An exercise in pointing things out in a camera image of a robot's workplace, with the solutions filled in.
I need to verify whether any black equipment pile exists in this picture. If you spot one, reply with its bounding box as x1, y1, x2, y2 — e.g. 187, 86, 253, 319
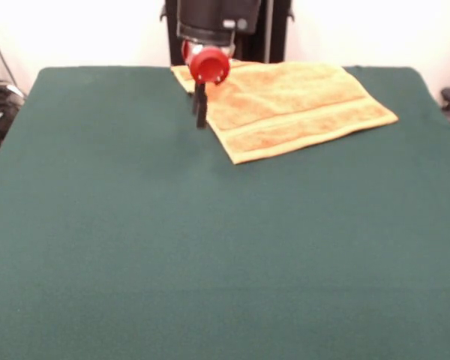
0, 80, 26, 155

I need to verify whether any tan terry towel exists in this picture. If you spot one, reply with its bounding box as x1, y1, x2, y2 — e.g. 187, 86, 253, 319
171, 58, 400, 165

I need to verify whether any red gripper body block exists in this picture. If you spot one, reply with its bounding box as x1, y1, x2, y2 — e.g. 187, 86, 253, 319
181, 39, 232, 84

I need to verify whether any dark green table cloth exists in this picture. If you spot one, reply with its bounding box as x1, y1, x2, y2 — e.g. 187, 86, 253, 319
0, 66, 450, 360

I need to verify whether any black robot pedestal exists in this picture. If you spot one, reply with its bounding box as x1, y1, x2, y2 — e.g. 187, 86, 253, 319
160, 0, 296, 68

